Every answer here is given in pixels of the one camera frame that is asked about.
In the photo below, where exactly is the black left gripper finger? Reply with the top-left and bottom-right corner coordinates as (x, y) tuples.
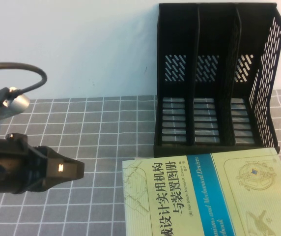
(43, 177), (70, 190)
(47, 152), (85, 181)

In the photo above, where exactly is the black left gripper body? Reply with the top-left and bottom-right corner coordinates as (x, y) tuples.
(0, 134), (55, 195)

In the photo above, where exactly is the yellow-green mechanical devices book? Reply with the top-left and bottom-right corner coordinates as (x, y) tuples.
(122, 147), (281, 236)

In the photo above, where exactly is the black plastic book stand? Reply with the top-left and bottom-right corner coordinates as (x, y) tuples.
(152, 2), (281, 158)

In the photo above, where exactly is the grey checked tablecloth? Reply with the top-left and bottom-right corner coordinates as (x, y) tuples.
(0, 88), (281, 236)

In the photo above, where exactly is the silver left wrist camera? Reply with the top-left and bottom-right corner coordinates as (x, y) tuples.
(0, 86), (30, 138)

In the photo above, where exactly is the thick black camera cable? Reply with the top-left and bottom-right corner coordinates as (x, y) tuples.
(0, 63), (48, 95)

